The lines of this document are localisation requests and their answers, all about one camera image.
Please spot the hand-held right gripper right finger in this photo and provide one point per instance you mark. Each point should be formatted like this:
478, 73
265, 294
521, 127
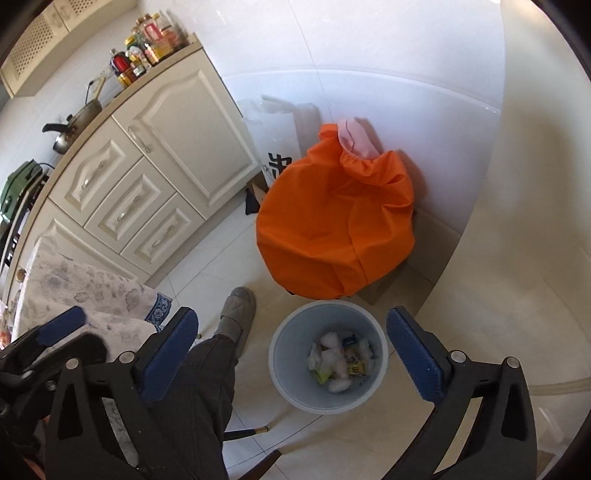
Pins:
415, 350

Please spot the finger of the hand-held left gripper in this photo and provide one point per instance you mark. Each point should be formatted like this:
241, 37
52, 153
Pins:
83, 348
60, 324

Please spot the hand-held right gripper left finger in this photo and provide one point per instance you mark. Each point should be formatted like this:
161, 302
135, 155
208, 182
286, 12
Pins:
168, 355

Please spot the grey waste bin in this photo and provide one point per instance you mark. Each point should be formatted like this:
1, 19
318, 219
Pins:
286, 355

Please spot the blue floral tablecloth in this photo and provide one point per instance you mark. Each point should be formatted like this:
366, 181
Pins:
69, 281

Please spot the person's leg in dark trousers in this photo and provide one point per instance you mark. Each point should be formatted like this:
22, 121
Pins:
203, 397

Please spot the heap of wrappers and tissues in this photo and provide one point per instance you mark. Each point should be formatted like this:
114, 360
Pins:
337, 364

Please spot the person's grey shoe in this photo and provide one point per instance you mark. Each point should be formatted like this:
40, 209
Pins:
238, 309

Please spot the black gas stove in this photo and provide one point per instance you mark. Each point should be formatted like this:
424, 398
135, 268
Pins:
14, 240

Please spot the dark furniture leg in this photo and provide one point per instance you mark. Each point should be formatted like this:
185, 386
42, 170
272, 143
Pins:
264, 466
244, 433

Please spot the green electric cooking pot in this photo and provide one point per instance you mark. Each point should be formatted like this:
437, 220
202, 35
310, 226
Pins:
18, 184

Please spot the orange cloth bag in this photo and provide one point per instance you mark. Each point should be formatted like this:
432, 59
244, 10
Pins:
332, 217

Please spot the dark cloth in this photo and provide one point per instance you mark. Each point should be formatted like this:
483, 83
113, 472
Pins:
251, 203

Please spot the brown cardboard box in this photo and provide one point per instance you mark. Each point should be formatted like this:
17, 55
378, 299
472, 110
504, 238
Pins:
255, 187

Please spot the cream kitchen base cabinets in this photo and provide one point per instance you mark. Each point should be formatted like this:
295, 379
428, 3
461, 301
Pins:
184, 138

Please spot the pink cloth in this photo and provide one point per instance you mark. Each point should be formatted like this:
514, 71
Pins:
355, 136

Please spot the white rice sack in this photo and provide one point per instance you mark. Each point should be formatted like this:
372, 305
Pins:
277, 134

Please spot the row of condiment bottles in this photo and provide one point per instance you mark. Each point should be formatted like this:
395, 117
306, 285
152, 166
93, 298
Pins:
152, 50

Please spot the cream wall cabinet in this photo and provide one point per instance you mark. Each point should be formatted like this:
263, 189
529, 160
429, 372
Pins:
32, 44

